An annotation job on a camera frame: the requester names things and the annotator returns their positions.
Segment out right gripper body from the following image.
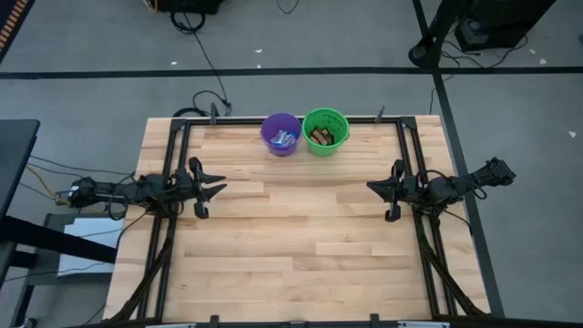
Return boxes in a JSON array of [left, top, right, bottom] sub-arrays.
[[391, 159, 419, 209]]

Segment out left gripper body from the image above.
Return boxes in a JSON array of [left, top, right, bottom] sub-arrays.
[[176, 157, 205, 206]]

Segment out green halloween bucket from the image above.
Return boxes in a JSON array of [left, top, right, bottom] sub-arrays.
[[302, 108, 351, 158]]

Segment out purple halloween bucket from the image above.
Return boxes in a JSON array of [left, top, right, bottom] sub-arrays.
[[260, 112, 303, 158]]

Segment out grey metal plate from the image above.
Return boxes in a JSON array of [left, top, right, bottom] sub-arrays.
[[56, 217, 125, 278]]

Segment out black stand pole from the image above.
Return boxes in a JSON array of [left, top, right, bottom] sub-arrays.
[[408, 0, 470, 69]]

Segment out black desk beam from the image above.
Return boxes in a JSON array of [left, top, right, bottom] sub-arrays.
[[0, 216, 118, 264]]

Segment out black floor box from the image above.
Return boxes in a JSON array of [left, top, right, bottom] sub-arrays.
[[157, 0, 227, 15]]

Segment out black desk top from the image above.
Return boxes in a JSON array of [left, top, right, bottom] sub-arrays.
[[0, 118, 41, 220]]

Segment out black equipment case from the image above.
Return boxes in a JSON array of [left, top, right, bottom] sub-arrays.
[[455, 0, 557, 52]]

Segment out black mat orange stripes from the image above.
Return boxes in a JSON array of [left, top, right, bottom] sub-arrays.
[[0, 0, 36, 63]]

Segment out long black floor cable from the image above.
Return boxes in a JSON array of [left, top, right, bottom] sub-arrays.
[[170, 9, 233, 118]]

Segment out black cable coil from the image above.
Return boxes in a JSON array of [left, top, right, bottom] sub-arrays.
[[171, 107, 209, 119]]

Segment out yellow floor cable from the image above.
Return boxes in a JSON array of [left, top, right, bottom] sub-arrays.
[[25, 164, 69, 204]]

